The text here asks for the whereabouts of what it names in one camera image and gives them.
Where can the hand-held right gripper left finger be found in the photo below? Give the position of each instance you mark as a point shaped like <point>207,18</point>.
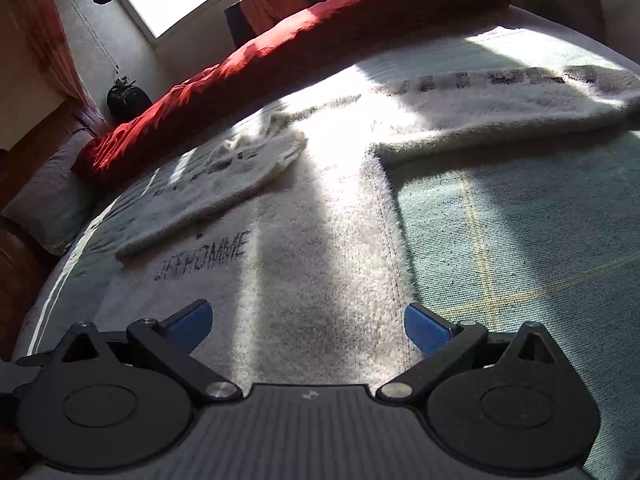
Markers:
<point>192,325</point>

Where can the wooden headboard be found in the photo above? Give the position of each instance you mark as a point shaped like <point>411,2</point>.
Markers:
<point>30,135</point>

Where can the black bag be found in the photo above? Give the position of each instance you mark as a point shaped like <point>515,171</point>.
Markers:
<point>127,100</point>

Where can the white fuzzy knit sweater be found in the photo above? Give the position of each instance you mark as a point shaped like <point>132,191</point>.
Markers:
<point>310,240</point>

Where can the green plaid pillow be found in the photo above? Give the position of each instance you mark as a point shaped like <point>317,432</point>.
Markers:
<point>45,200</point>

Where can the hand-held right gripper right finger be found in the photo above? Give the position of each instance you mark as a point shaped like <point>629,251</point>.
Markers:
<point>425,327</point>

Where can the red duvet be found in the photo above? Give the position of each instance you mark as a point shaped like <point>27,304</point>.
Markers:
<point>250,65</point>

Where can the orange cloth on dark frame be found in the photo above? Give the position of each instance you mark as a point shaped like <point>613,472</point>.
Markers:
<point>270,7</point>

